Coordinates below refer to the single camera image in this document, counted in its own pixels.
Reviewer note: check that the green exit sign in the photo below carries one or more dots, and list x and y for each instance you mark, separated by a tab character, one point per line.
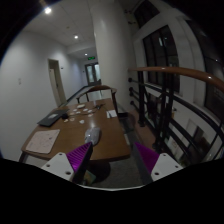
92	58

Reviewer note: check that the wooden chair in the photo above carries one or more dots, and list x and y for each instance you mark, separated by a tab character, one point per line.
100	88

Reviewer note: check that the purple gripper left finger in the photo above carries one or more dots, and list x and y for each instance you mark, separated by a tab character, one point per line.
71	166

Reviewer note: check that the white round piece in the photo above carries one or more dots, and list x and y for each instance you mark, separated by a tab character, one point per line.
81	121

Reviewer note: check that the brown wooden table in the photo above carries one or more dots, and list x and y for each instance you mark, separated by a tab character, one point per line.
112	145

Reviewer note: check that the side door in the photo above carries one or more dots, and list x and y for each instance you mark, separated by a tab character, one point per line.
56	82

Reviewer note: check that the printed paper sheet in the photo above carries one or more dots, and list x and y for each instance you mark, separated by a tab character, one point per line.
42	141

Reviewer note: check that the wooden handrail with black railing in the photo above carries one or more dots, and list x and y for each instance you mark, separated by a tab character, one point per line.
182	129

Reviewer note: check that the dark laptop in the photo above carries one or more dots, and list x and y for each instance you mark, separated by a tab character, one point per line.
51	118

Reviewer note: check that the white notepad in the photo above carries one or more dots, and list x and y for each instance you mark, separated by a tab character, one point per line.
111	114

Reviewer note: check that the double glass door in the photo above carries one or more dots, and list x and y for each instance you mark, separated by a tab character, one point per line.
93	74

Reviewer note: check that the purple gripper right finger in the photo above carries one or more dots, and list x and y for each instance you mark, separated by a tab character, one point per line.
153	166

